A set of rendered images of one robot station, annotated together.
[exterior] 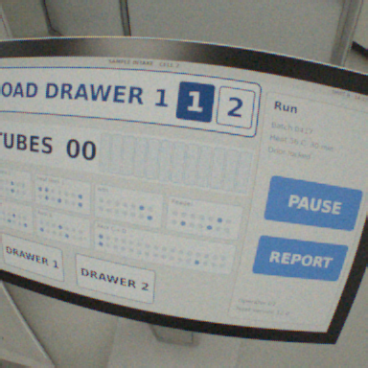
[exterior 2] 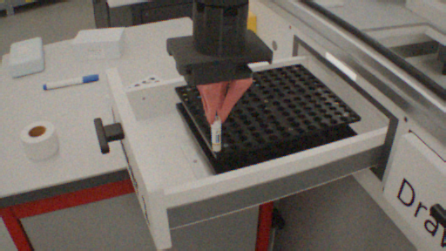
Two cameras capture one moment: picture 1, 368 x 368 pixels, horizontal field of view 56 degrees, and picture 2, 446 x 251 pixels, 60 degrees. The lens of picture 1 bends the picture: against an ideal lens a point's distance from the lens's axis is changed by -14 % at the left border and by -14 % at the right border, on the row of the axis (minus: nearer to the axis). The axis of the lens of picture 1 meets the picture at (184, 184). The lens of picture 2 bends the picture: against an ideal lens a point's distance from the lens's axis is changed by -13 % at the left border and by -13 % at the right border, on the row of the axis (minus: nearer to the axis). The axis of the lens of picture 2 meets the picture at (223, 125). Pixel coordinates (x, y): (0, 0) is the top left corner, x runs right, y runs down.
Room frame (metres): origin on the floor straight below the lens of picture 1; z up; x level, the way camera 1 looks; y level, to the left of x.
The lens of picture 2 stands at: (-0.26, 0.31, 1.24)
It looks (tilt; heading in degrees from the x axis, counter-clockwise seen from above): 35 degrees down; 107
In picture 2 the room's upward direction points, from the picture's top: straight up
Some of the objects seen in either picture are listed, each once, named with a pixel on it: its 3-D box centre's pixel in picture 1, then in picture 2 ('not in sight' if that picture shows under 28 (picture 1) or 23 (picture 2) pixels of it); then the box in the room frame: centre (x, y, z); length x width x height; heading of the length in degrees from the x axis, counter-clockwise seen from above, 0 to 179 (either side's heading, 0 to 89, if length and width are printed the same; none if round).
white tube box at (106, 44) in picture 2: not in sight; (99, 44); (-0.85, 1.17, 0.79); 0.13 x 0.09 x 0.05; 19
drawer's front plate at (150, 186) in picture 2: not in sight; (131, 147); (-0.51, 0.71, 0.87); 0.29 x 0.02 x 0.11; 129
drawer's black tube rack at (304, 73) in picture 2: not in sight; (265, 119); (-0.35, 0.84, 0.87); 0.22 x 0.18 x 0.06; 39
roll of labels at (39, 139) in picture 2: not in sight; (39, 139); (-0.76, 0.78, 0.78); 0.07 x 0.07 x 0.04
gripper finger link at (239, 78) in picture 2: not in sight; (211, 87); (-0.39, 0.71, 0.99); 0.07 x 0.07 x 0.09; 37
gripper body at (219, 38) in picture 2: not in sight; (219, 29); (-0.38, 0.71, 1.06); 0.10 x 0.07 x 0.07; 37
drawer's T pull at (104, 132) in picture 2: not in sight; (110, 132); (-0.53, 0.69, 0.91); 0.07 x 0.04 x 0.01; 129
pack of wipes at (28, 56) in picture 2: not in sight; (26, 56); (-1.04, 1.07, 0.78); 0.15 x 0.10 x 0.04; 130
